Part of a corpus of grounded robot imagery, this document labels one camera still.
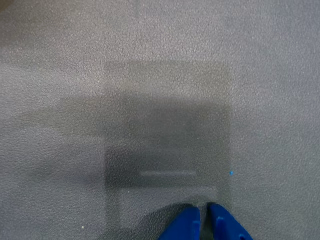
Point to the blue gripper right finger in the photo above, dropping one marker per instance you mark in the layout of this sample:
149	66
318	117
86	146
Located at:
227	227

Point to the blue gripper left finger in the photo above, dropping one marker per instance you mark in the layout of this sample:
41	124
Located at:
186	225

